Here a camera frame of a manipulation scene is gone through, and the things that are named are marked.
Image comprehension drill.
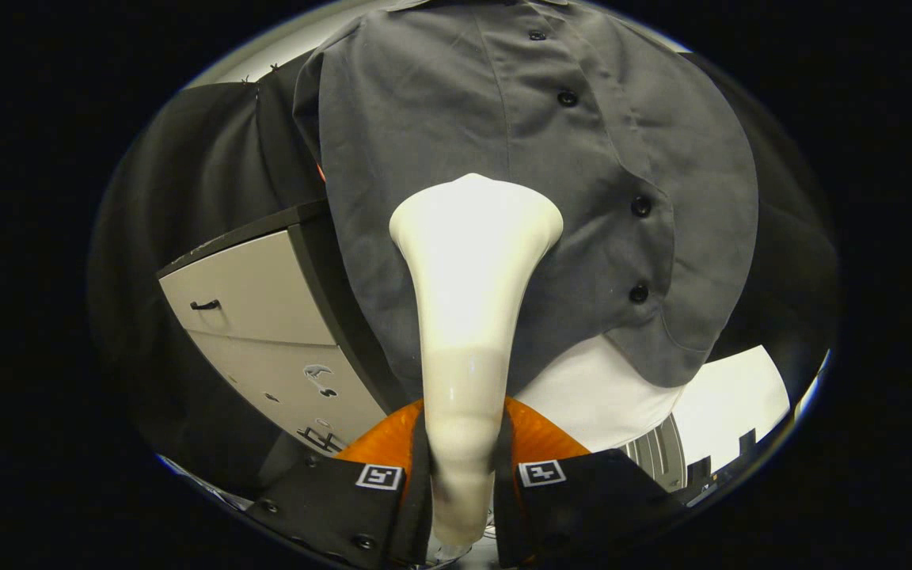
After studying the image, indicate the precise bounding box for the grey drawer cabinet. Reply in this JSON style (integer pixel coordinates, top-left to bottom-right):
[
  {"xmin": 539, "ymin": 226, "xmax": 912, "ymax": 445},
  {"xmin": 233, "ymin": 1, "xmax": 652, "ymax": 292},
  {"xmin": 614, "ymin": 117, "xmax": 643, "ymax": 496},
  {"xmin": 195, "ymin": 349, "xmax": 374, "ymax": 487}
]
[{"xmin": 157, "ymin": 199, "xmax": 409, "ymax": 456}]

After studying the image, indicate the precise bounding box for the black backdrop cloth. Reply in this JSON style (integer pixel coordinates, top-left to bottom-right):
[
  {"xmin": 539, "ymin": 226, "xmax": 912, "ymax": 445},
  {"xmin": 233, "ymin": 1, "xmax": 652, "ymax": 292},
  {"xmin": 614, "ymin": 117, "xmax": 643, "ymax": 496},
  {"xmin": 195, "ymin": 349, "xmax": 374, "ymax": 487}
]
[{"xmin": 88, "ymin": 47, "xmax": 841, "ymax": 492}]

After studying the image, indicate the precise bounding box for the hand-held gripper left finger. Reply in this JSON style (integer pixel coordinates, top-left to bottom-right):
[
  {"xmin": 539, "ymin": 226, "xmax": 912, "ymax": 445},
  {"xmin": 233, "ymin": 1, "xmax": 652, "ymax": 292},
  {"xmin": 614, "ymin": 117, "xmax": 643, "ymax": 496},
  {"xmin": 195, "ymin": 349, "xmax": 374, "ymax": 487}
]
[{"xmin": 246, "ymin": 398, "xmax": 433, "ymax": 569}]

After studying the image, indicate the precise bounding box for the white flat board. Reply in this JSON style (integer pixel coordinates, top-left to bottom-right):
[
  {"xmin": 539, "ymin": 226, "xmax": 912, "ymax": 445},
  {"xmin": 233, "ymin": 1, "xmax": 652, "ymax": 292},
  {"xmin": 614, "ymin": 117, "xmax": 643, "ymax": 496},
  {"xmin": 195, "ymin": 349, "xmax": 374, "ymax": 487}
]
[{"xmin": 674, "ymin": 344, "xmax": 791, "ymax": 476}]

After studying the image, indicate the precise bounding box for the white garment steamer head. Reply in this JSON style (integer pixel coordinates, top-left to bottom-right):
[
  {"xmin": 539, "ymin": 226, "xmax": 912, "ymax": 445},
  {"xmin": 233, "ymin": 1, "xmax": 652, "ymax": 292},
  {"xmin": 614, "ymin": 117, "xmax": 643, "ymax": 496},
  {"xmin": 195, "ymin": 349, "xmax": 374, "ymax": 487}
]
[{"xmin": 389, "ymin": 173, "xmax": 564, "ymax": 555}]

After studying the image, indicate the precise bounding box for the grey button-up shirt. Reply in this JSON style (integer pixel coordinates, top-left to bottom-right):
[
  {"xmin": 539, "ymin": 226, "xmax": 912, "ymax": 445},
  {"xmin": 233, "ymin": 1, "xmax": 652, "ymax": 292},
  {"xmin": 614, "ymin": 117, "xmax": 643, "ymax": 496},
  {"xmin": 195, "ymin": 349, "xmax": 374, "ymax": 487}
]
[{"xmin": 292, "ymin": 0, "xmax": 759, "ymax": 405}]

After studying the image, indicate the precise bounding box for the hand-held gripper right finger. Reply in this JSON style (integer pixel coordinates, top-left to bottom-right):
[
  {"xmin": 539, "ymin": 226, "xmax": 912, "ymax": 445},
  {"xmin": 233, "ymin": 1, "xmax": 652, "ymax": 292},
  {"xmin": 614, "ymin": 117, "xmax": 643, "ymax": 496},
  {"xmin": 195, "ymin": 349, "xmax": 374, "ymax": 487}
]
[{"xmin": 492, "ymin": 396, "xmax": 682, "ymax": 569}]

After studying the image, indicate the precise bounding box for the white mannequin torso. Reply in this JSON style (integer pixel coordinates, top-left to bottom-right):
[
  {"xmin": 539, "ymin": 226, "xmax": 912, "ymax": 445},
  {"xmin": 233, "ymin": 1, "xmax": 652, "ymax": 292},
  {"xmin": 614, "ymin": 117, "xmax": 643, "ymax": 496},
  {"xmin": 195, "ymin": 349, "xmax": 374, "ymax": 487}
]
[{"xmin": 513, "ymin": 332, "xmax": 686, "ymax": 492}]

